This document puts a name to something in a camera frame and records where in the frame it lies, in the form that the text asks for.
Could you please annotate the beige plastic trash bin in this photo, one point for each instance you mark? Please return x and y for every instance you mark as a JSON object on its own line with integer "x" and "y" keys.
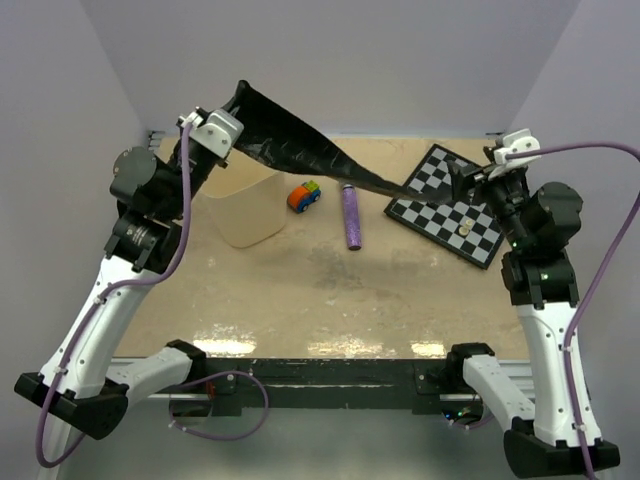
{"x": 246, "y": 209}

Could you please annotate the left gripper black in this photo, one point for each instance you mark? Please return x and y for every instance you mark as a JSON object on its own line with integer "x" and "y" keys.
{"x": 225, "y": 162}

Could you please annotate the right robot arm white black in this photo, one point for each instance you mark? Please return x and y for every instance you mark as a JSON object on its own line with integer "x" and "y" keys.
{"x": 555, "y": 432}

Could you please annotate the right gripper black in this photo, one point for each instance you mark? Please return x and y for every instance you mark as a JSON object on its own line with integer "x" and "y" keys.
{"x": 462, "y": 179}

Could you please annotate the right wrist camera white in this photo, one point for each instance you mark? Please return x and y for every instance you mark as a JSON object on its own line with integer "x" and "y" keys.
{"x": 511, "y": 152}

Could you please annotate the white chess piece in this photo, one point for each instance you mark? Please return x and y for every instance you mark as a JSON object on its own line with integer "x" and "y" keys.
{"x": 466, "y": 227}

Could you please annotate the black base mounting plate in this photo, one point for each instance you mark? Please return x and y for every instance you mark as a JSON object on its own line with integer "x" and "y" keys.
{"x": 325, "y": 385}

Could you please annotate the black trash bag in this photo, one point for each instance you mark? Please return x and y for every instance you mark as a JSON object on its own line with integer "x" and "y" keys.
{"x": 279, "y": 140}

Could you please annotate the colourful toy car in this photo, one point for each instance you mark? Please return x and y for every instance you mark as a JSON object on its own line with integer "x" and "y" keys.
{"x": 303, "y": 196}

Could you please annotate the purple glitter microphone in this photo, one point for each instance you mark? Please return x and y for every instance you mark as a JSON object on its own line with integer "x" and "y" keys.
{"x": 351, "y": 217}

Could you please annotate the black white chessboard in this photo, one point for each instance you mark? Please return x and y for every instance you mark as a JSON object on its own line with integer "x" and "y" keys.
{"x": 440, "y": 224}

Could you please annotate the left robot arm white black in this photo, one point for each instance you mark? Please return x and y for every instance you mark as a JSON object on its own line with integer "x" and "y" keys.
{"x": 148, "y": 240}

